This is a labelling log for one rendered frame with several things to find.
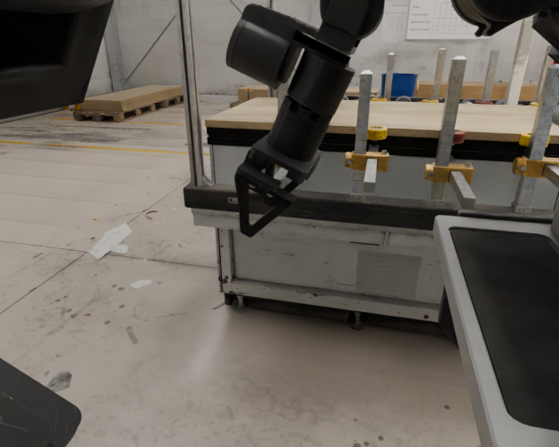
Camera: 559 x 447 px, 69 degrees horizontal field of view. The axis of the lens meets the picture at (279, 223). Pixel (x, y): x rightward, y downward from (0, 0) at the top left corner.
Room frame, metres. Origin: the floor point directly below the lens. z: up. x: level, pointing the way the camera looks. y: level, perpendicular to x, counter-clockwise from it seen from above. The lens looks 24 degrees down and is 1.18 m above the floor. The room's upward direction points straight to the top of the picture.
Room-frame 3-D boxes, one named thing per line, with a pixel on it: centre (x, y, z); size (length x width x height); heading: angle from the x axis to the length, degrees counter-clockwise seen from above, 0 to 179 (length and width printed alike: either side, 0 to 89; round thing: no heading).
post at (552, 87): (1.17, -0.74, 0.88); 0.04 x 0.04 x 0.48; 77
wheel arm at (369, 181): (1.24, -0.29, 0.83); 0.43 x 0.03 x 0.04; 167
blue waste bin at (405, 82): (6.69, -1.86, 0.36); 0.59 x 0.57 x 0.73; 167
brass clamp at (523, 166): (1.17, -0.77, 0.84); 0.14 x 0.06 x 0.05; 77
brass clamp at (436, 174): (1.23, -0.52, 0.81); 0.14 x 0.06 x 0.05; 77
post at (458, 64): (1.23, -0.50, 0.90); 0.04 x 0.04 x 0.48; 77
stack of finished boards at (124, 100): (7.90, 2.60, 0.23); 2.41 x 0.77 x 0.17; 168
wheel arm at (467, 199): (1.18, -0.53, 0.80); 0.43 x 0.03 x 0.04; 167
